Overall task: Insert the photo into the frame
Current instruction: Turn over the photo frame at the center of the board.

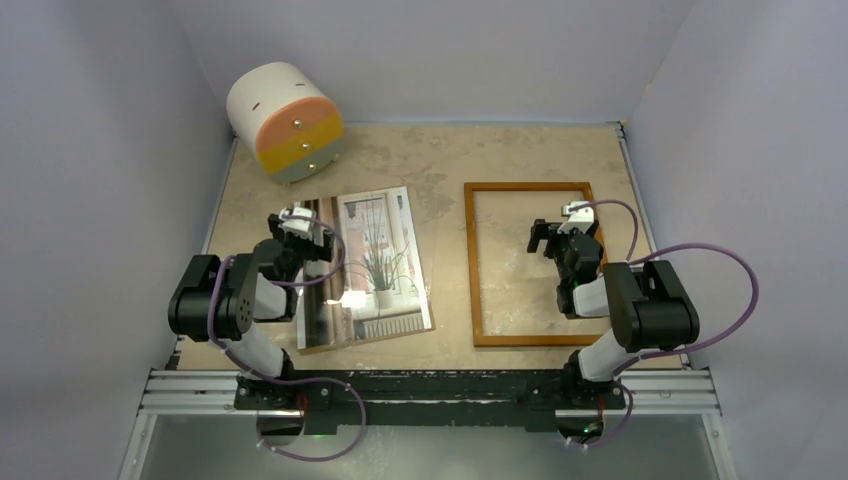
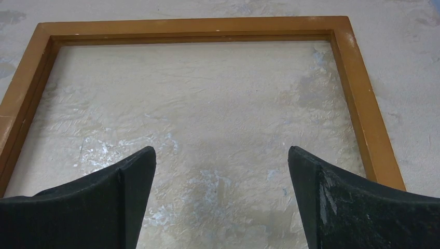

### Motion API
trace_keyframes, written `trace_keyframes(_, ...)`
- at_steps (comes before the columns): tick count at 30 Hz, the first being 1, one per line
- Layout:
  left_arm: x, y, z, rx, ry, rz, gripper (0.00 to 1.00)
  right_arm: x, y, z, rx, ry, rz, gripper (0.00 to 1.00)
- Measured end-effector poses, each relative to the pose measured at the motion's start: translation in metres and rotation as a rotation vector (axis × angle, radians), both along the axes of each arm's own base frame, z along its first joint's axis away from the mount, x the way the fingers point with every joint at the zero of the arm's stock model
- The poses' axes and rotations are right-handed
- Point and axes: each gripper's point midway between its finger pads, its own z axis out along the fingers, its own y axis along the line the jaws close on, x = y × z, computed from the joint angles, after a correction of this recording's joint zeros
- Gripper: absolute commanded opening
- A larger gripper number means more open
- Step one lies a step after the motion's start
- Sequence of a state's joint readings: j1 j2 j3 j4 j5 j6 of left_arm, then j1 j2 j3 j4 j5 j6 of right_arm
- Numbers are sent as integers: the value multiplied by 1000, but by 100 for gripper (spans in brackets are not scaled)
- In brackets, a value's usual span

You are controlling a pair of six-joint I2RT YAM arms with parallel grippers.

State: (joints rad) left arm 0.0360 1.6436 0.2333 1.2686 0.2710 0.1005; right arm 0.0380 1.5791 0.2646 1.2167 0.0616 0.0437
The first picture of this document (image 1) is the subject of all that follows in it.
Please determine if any wooden picture frame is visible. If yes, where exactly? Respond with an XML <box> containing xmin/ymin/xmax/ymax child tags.
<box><xmin>464</xmin><ymin>182</ymin><xmax>600</xmax><ymax>348</ymax></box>

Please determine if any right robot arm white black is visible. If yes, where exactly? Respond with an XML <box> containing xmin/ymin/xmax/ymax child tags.
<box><xmin>527</xmin><ymin>219</ymin><xmax>700</xmax><ymax>407</ymax></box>

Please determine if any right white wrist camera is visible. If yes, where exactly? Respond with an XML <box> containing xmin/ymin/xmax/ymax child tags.
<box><xmin>557</xmin><ymin>200</ymin><xmax>595</xmax><ymax>234</ymax></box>

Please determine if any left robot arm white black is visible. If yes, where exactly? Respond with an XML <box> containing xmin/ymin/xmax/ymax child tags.
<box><xmin>168</xmin><ymin>207</ymin><xmax>345</xmax><ymax>409</ymax></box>

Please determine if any plant photo print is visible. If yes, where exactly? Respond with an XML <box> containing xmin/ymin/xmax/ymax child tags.
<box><xmin>295</xmin><ymin>186</ymin><xmax>435</xmax><ymax>351</ymax></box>

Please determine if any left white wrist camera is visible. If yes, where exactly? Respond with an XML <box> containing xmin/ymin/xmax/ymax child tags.
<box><xmin>278</xmin><ymin>206</ymin><xmax>316</xmax><ymax>240</ymax></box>

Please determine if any black aluminium mounting rail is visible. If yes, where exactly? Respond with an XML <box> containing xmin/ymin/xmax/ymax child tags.
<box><xmin>140</xmin><ymin>369</ymin><xmax>720</xmax><ymax>438</ymax></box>

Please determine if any clear glass pane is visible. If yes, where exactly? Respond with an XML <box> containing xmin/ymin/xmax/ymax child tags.
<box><xmin>291</xmin><ymin>185</ymin><xmax>444</xmax><ymax>352</ymax></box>

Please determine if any round three-drawer cabinet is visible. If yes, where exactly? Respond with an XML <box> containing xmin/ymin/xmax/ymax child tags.
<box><xmin>226</xmin><ymin>62</ymin><xmax>344</xmax><ymax>184</ymax></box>

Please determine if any purple cable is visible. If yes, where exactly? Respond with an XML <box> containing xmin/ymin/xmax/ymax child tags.
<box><xmin>205</xmin><ymin>206</ymin><xmax>368</xmax><ymax>463</ymax></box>
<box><xmin>563</xmin><ymin>199</ymin><xmax>761</xmax><ymax>452</ymax></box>

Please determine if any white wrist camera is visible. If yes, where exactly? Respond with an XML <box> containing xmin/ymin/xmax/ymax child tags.
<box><xmin>557</xmin><ymin>200</ymin><xmax>595</xmax><ymax>234</ymax></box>
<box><xmin>278</xmin><ymin>206</ymin><xmax>316</xmax><ymax>240</ymax></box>

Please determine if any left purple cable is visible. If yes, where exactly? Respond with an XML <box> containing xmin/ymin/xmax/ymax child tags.
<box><xmin>205</xmin><ymin>206</ymin><xmax>368</xmax><ymax>463</ymax></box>

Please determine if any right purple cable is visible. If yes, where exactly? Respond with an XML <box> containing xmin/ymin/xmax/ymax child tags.
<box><xmin>563</xmin><ymin>199</ymin><xmax>761</xmax><ymax>452</ymax></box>

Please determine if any brown frame backing board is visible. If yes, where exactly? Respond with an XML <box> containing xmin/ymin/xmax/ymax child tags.
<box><xmin>294</xmin><ymin>192</ymin><xmax>437</xmax><ymax>357</ymax></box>

